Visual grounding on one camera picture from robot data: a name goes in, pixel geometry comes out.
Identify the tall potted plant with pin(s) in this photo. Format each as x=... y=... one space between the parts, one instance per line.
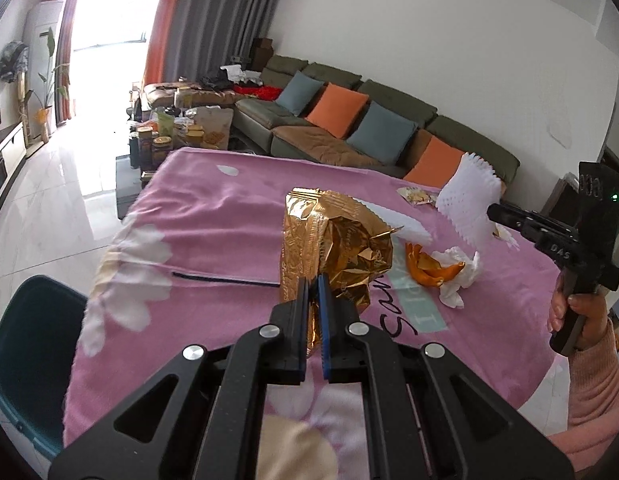
x=47 y=105

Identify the blue-grey cushion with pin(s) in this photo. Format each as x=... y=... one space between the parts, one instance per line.
x=382 y=132
x=299 y=92

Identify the white tissue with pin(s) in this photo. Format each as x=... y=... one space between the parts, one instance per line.
x=462 y=282

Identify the red cloth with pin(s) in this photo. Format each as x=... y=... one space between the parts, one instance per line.
x=259 y=93

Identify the striped curtain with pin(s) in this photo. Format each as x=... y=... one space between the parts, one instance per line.
x=69 y=40

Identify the gold foil snack bag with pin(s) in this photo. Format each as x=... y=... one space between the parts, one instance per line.
x=334 y=240

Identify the pile of dark clothes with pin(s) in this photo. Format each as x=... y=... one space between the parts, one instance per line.
x=229 y=77

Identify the window frame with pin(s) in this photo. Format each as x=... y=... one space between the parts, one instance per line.
x=109 y=42

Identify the olive brown sofa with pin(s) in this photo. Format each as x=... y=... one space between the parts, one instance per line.
x=309 y=135

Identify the grey orange curtain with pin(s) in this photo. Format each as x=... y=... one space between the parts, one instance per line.
x=214 y=20

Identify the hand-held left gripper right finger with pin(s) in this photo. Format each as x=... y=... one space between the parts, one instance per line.
x=325 y=330

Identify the small gold snack wrapper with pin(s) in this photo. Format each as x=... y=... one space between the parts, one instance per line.
x=417 y=196

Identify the orange cushion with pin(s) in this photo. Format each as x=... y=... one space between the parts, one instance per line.
x=434 y=162
x=337 y=110

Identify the orange peel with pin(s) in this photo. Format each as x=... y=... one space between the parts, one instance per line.
x=429 y=267

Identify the dark chair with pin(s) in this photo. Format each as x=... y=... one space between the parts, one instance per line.
x=559 y=205

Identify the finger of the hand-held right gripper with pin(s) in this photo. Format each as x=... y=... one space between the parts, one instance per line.
x=509 y=220
x=539 y=220

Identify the pink floral blanket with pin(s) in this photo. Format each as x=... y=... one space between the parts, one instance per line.
x=214 y=240

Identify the white TV cabinet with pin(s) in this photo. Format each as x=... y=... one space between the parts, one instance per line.
x=4 y=175

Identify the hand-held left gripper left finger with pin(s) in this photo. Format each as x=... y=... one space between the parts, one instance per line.
x=294 y=340

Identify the teal trash bin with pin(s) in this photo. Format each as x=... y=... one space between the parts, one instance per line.
x=32 y=360

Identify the person's right forearm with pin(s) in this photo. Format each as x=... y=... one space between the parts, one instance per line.
x=599 y=395

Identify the brown cardboard box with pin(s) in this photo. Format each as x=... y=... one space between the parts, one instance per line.
x=263 y=54

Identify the covered standing fan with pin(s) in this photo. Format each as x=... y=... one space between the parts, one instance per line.
x=12 y=60

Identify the cluttered coffee table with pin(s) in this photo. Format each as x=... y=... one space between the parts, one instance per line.
x=174 y=132

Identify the white standing air conditioner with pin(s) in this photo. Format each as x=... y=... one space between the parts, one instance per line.
x=39 y=60

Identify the person's right hand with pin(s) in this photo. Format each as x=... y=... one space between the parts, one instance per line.
x=592 y=317

